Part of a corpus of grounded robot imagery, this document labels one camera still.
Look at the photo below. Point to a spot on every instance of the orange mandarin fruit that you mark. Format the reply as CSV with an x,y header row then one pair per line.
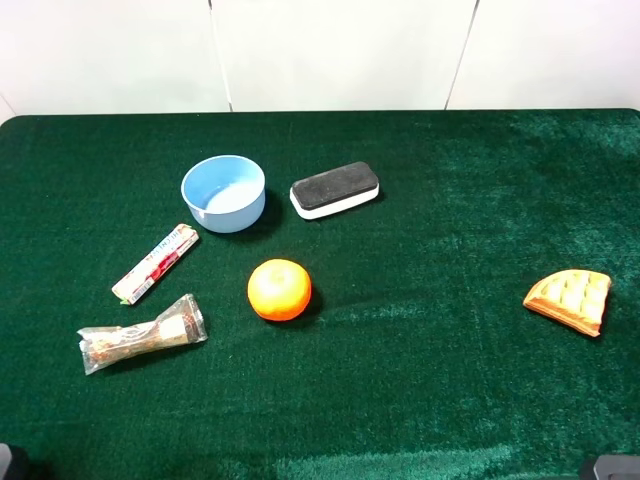
x,y
279,290

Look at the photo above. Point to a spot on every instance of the dark grey object bottom right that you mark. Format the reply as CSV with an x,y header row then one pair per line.
x,y
611,467

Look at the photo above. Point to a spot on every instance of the black and white eraser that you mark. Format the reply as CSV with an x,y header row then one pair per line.
x,y
334,191

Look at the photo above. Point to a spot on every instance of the light blue plastic bowl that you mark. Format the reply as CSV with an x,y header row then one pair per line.
x,y
226,193

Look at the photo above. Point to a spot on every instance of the green velvet table cloth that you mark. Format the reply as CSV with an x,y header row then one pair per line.
x,y
415,357

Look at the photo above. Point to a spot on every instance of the clear wrapped snack bar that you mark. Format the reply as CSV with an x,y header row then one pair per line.
x,y
181,324

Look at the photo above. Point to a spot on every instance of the white red candy stick pack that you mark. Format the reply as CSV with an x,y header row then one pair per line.
x,y
130,288

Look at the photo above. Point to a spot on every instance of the waffle wedge piece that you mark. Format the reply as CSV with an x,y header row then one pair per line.
x,y
574,297

